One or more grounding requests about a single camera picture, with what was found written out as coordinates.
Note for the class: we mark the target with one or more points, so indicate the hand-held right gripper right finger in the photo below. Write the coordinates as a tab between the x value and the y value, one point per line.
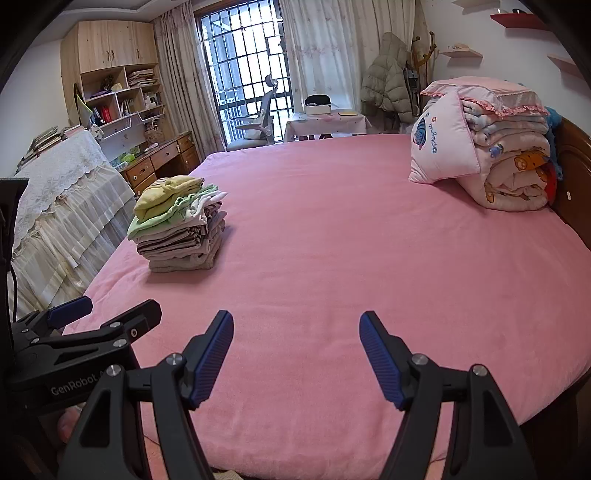
381	360

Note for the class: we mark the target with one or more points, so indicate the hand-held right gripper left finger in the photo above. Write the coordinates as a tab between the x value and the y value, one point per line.
210	360

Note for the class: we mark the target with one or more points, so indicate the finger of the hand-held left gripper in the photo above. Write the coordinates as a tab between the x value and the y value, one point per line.
138	318
69	310

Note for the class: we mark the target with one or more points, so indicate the yellow knit cardigan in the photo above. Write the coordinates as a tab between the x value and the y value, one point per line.
161	196

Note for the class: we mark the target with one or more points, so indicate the stack of folded clothes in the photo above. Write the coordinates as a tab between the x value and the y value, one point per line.
180	249

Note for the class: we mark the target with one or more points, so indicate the black flat panel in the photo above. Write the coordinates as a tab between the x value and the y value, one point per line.
11	217

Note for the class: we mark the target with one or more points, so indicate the pink bed blanket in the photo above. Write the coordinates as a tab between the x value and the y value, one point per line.
323	221

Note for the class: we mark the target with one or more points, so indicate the wooden desk with drawers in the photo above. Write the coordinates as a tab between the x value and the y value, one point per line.
152	161

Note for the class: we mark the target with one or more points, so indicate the pile of books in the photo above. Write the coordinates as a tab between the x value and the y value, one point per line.
46	141

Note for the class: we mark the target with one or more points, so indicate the pink embroidered pillow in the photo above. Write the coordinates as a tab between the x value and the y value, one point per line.
438	147

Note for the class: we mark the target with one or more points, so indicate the folded cartoon print quilt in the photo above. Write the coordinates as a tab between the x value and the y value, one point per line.
517	175

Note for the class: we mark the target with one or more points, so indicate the grey office chair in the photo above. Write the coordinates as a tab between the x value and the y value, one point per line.
263	110

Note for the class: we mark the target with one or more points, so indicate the small table with tablecloth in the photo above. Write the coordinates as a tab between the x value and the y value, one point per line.
323	123

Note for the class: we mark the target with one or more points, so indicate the beige patterned curtain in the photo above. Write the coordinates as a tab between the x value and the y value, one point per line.
184	69

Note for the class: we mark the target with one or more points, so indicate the white storage box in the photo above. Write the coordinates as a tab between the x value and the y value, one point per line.
317	108

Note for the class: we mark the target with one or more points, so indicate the dark wooden headboard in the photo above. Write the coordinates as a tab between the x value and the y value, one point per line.
575	184

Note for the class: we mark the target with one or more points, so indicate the grey puffer jacket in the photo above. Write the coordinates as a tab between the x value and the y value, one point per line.
388	78

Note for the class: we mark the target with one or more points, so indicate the barred window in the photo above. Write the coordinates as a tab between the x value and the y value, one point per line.
244	55

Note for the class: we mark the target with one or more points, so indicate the pink ruffled pillow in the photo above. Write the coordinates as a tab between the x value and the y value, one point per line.
489	92

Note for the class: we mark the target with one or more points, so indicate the blue plush toy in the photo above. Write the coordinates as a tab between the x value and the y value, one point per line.
554	120

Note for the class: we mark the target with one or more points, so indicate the wooden coat rack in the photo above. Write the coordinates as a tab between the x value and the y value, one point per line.
427	55

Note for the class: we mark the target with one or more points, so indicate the white sheer curtain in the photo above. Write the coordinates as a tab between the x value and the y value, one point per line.
323	46

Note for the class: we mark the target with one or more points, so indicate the small light wood wall shelf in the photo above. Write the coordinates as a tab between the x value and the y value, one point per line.
461	51

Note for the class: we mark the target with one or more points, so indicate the pink wood wall shelf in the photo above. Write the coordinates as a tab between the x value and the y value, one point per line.
565	62

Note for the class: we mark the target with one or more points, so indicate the red wall shelf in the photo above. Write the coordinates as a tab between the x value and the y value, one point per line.
521	21

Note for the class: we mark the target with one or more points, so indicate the white wall shelf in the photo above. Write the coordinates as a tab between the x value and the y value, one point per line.
475	3

